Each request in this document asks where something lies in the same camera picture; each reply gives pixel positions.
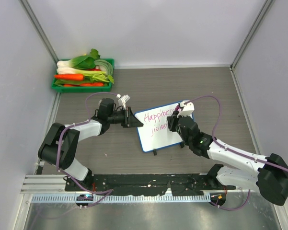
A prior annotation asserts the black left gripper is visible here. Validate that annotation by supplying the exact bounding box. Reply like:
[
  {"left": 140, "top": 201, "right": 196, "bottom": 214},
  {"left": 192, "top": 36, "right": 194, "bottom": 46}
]
[{"left": 108, "top": 107, "right": 143, "bottom": 128}]

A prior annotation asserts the white marker with magenta cap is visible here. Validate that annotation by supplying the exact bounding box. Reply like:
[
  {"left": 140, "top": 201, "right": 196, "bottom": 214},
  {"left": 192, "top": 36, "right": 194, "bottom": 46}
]
[{"left": 168, "top": 106, "right": 184, "bottom": 127}]

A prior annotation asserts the blue framed whiteboard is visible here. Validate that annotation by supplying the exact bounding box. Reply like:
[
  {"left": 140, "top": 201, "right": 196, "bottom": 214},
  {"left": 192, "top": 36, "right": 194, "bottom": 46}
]
[{"left": 135, "top": 101, "right": 182, "bottom": 152}]

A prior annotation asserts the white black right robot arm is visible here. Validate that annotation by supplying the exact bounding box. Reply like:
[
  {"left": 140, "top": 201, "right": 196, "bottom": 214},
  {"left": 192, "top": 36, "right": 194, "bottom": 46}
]
[{"left": 167, "top": 114, "right": 288, "bottom": 206}]

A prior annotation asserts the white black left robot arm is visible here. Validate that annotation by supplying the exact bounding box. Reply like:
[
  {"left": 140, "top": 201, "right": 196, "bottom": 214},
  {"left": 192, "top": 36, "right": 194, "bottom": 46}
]
[{"left": 38, "top": 98, "right": 143, "bottom": 191}]

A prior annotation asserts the small orange carrot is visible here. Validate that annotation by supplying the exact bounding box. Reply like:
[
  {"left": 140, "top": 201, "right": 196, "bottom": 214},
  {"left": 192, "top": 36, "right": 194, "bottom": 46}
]
[{"left": 63, "top": 82, "right": 104, "bottom": 87}]

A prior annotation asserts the pale green bean bundle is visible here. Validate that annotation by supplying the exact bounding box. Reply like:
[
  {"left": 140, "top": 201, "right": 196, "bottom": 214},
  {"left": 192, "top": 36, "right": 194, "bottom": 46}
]
[{"left": 94, "top": 59, "right": 114, "bottom": 76}]

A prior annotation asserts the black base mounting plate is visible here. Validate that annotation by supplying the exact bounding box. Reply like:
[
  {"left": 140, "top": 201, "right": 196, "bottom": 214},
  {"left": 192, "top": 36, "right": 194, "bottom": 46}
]
[{"left": 65, "top": 172, "right": 236, "bottom": 196}]

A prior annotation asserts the green bok choy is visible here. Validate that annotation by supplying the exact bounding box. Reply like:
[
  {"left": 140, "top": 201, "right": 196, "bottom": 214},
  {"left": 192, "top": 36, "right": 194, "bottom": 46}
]
[{"left": 57, "top": 48, "right": 100, "bottom": 74}]

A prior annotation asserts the green plastic tray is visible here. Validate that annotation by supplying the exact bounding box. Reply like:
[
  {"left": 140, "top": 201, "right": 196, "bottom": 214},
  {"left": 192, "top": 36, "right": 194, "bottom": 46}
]
[{"left": 51, "top": 58, "right": 115, "bottom": 93}]

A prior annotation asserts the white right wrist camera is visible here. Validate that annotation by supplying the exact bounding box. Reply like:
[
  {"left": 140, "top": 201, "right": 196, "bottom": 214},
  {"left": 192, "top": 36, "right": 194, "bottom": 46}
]
[{"left": 178, "top": 101, "right": 195, "bottom": 117}]

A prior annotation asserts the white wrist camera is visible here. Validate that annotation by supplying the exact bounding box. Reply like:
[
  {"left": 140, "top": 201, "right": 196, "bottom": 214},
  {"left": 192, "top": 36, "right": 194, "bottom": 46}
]
[
  {"left": 178, "top": 101, "right": 195, "bottom": 117},
  {"left": 116, "top": 94, "right": 130, "bottom": 109}
]

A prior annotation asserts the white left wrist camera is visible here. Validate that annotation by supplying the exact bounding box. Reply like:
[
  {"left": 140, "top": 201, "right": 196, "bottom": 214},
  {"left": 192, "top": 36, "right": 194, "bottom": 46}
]
[{"left": 116, "top": 94, "right": 130, "bottom": 109}]

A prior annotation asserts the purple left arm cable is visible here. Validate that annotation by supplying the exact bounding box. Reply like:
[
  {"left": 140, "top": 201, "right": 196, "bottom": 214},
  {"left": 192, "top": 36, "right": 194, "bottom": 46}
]
[{"left": 56, "top": 92, "right": 120, "bottom": 192}]

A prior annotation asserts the white slotted cable duct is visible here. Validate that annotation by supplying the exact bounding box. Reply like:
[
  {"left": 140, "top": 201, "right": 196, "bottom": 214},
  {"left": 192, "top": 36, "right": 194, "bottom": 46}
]
[{"left": 31, "top": 194, "right": 211, "bottom": 204}]

